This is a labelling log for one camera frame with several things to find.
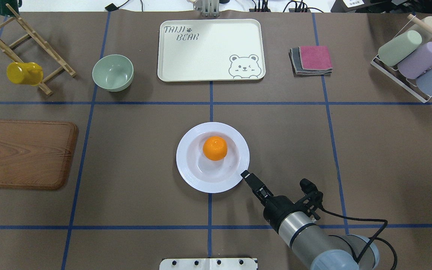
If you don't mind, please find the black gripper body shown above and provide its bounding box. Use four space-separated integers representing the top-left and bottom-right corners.
257 186 302 233

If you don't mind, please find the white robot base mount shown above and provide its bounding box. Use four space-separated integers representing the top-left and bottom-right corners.
159 258 259 270

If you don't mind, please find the yellow mug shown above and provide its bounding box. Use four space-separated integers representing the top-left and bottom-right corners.
6 63 44 86

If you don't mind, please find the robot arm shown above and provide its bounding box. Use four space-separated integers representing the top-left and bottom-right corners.
241 171 380 270

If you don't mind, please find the wooden drying rack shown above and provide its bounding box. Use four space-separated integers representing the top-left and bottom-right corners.
0 13 77 96

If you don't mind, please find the pink folded cloth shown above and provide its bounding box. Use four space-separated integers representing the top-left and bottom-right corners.
299 46 333 71

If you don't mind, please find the green plastic cup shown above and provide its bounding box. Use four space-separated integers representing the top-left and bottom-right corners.
378 30 422 66

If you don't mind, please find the orange fruit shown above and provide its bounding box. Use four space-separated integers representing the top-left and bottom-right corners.
202 136 228 161

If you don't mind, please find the wooden cutting board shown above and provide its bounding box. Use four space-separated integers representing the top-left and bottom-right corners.
0 120 79 190

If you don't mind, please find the white round plate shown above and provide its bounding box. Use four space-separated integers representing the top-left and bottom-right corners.
175 122 250 194

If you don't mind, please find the dark green mug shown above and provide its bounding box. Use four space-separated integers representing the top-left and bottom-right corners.
0 0 23 17

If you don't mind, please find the wooden rack handle rod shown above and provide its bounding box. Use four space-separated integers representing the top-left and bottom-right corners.
407 14 432 46

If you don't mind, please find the white wire cup rack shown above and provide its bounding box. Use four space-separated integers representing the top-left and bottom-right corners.
371 20 432 103

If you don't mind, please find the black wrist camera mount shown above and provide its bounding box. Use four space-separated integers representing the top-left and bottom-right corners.
294 179 323 222

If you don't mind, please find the green ceramic bowl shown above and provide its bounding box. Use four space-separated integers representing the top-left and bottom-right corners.
91 54 134 92

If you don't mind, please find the purple plastic cup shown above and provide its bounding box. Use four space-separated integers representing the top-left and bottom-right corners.
397 42 432 79

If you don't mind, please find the cream bear serving tray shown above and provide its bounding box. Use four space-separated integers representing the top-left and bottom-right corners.
157 19 266 82

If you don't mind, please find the grey folded cloth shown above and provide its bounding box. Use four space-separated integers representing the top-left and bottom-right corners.
289 47 333 76

